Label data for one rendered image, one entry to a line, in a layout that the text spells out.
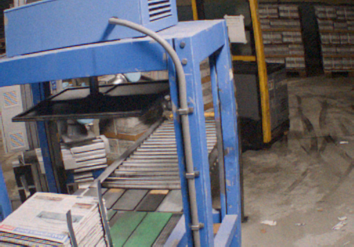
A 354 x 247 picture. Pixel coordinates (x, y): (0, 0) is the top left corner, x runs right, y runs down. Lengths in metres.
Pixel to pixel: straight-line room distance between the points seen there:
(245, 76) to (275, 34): 3.71
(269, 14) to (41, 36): 7.50
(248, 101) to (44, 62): 4.02
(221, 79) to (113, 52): 0.67
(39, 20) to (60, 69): 0.26
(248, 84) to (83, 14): 3.90
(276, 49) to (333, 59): 1.13
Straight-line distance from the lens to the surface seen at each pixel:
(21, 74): 1.87
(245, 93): 5.63
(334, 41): 9.17
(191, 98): 1.65
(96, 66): 1.73
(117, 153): 4.27
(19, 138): 3.64
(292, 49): 9.23
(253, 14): 5.25
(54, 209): 1.73
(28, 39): 1.97
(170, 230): 2.11
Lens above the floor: 1.70
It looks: 13 degrees down
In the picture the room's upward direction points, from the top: 6 degrees counter-clockwise
